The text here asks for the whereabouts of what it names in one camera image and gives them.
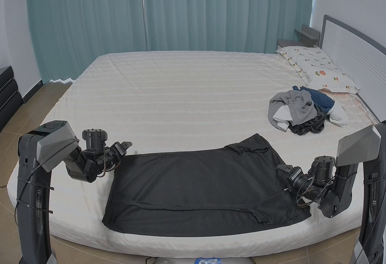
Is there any black chest of drawers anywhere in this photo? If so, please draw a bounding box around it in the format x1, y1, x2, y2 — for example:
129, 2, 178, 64
0, 66, 25, 132

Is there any white printed pillow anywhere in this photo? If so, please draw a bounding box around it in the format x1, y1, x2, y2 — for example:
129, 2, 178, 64
276, 45, 361, 94

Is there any black cable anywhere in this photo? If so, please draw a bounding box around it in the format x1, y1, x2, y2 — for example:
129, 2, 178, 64
13, 139, 81, 227

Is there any bed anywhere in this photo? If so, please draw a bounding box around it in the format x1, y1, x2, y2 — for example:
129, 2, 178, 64
7, 14, 386, 259

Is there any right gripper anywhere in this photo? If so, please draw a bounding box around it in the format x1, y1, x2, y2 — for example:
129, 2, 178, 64
276, 165, 312, 194

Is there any black T-shirt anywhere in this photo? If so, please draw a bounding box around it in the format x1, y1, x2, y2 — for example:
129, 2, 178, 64
102, 133, 312, 234

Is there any blue-green curtain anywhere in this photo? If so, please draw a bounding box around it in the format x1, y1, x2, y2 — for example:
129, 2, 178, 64
27, 0, 148, 84
142, 0, 314, 53

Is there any pile of clothes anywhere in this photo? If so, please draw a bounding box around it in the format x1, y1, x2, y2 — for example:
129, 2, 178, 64
268, 85, 350, 136

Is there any grey bedside table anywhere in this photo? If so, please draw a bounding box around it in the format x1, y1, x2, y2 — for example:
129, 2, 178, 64
277, 23, 321, 49

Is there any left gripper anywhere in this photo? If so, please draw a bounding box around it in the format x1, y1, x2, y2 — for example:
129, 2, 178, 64
109, 141, 133, 164

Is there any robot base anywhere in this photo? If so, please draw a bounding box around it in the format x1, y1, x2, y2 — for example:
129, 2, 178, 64
148, 257, 257, 264

